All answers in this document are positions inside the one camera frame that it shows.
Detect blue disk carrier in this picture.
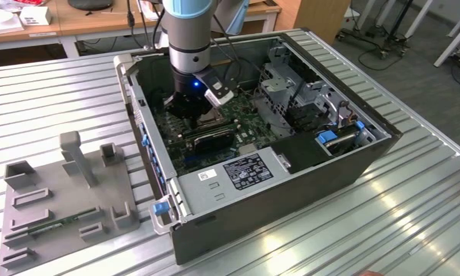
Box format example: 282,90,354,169
315,130,339,144

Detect black PC case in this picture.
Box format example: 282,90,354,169
114,28,403,266

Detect red white plastic bag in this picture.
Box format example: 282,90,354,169
7,0,51,9

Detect silver square CPU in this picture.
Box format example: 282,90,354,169
198,111,221,125

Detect grey power supply unit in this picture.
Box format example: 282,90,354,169
175,147,294,216

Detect CPU socket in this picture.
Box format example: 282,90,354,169
194,106,233,129

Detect white foam tray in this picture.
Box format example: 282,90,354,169
0,7,24,37

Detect dark grey oval object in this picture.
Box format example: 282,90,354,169
68,0,115,11

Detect grey parts rack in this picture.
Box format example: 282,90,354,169
0,131,142,270

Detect wooden desk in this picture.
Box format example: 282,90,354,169
0,0,283,58

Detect white cardboard box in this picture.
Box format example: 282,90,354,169
19,6,54,26

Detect black wire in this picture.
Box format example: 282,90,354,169
338,99,361,127

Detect black fan expansion card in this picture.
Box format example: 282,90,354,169
181,125,239,155

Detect green RAM stick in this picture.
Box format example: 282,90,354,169
27,211,96,235

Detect silver chipset heatsink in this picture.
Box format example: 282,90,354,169
238,144,259,156

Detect green motherboard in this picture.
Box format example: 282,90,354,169
152,86,281,177

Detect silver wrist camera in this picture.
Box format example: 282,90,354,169
193,70,237,108

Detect black wheeled stand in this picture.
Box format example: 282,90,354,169
337,0,418,60

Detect white table frame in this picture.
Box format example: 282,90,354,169
405,0,460,68

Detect wooden cabinet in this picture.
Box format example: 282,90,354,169
294,0,353,45

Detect grey metal drive cage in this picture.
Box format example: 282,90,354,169
253,43,334,139

